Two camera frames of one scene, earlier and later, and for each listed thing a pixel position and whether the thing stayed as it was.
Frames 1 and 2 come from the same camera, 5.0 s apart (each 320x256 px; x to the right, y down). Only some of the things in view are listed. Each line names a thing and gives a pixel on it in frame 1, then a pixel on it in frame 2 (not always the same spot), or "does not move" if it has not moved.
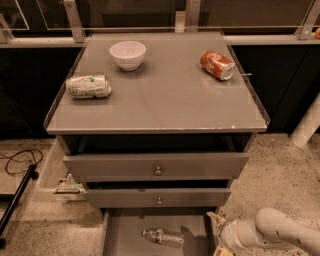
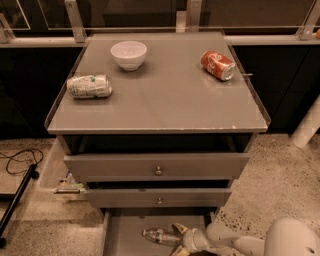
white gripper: x=229 y=234 to x=192 y=239
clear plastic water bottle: x=172 y=239 does not move
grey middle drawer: x=158 y=197 does not move
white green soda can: x=88 y=86 does not move
